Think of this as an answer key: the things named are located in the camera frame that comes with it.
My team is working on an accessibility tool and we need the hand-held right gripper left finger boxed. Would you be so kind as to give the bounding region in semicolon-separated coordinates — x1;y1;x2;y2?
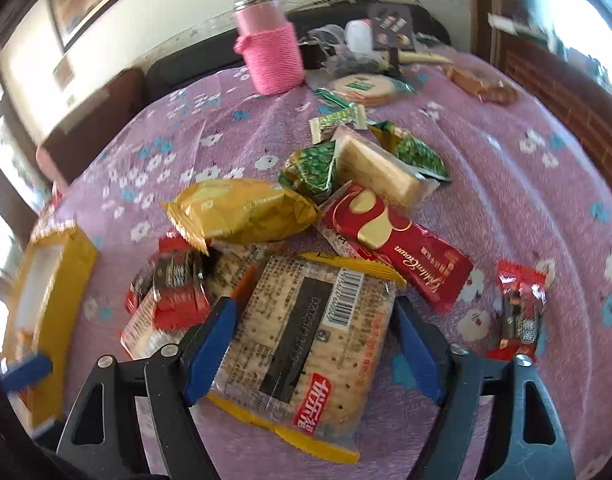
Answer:
56;296;239;480

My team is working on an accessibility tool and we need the yellow-edged cracker packet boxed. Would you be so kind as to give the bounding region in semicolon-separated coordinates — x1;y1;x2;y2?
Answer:
206;252;409;466

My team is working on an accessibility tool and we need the brown sofa section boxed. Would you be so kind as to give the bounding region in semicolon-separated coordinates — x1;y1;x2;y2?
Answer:
36;69;147;193

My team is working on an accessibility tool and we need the green gold snack packet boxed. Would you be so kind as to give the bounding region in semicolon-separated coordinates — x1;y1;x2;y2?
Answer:
368;120;451;181
278;139;339;206

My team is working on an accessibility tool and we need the white plastic jar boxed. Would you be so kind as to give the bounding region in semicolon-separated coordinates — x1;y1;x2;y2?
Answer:
345;19;374;53

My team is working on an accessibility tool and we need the yellow cardboard box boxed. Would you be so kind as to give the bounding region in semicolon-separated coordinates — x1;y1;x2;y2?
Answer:
3;207;100;431

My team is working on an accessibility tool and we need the yellow snack packet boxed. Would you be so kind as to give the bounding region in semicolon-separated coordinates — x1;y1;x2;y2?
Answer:
162;178;321;256

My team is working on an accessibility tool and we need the small red snack packet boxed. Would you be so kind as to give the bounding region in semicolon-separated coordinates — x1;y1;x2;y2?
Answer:
124;232;211;331
486;260;548;363

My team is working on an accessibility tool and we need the small green white candy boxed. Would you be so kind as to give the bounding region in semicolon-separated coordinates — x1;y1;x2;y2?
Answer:
310;101;367;145

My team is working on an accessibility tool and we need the pink knit-sleeved bottle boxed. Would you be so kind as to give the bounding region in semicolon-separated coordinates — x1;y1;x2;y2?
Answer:
231;0;307;96

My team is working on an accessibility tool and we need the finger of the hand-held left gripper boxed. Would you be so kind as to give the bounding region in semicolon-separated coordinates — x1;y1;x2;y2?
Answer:
0;352;54;392

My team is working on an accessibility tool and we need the round cracker packet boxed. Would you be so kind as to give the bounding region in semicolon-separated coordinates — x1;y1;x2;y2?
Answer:
306;72;419;110

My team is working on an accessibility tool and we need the purple floral tablecloth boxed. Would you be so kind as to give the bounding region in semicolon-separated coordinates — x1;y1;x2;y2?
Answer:
50;50;612;480

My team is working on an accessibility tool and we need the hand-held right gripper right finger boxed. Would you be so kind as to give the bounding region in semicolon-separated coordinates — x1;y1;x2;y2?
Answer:
392;296;577;480

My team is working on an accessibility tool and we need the brown candy wrapper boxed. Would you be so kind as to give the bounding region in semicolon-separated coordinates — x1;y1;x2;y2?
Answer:
443;64;519;106

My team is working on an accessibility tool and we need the orange-edged cracker packet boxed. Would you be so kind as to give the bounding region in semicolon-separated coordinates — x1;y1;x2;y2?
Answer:
120;240;287;361

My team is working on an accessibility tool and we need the clear cracker packet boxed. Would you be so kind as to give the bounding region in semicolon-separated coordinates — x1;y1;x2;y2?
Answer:
331;125;441;213

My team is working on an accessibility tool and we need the red biscuit packet gold swirl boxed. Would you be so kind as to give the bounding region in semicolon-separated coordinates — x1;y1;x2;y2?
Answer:
313;180;474;316

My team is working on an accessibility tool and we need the black sofa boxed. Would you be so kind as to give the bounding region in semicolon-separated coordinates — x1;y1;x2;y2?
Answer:
143;0;451;106

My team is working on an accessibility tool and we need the cream plastic stick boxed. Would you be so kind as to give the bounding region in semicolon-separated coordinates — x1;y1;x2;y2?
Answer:
396;50;454;67

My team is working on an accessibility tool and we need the black box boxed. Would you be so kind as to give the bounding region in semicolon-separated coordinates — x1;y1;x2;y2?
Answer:
367;2;417;53

